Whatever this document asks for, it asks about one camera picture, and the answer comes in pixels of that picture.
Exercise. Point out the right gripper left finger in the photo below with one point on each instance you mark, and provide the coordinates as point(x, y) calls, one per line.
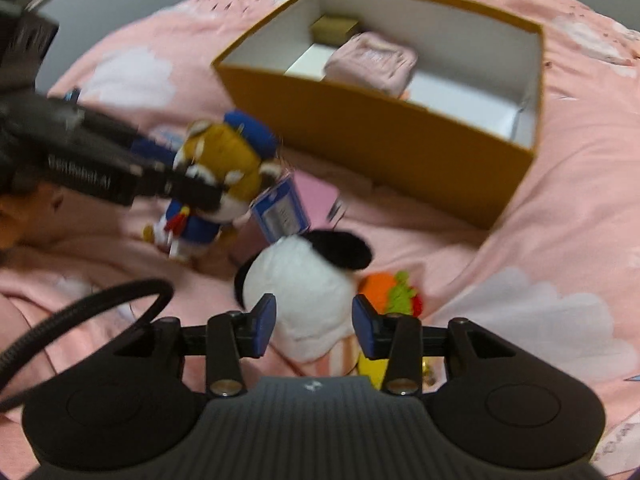
point(231, 337)

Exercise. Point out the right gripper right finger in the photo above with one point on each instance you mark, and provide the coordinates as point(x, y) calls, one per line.
point(395, 337)

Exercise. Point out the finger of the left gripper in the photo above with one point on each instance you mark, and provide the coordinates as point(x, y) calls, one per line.
point(166, 183)
point(151, 154)

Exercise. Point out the yellow round toy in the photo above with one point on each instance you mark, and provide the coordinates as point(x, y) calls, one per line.
point(374, 370)

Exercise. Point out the red panda sailor plush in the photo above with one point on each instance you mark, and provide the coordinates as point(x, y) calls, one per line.
point(238, 155)

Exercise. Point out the orange green carrot toy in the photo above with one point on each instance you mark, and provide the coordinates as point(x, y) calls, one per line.
point(392, 293)

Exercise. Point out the blue card tag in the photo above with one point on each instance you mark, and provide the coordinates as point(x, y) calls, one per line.
point(279, 212)

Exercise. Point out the white black-eared plush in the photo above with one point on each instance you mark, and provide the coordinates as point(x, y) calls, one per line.
point(313, 276)

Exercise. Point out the pink notebook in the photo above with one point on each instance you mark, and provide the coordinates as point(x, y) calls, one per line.
point(321, 200)

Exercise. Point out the person left hand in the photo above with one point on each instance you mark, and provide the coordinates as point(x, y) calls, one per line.
point(19, 212)

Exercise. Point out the white insert box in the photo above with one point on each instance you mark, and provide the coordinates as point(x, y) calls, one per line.
point(311, 63)

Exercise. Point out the pink cloud-print bedsheet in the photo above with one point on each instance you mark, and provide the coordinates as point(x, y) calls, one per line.
point(559, 274)

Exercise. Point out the small gold box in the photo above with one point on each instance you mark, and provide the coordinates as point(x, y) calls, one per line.
point(334, 31)

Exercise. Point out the orange cardboard storage box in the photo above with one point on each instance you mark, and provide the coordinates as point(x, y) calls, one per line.
point(463, 135)

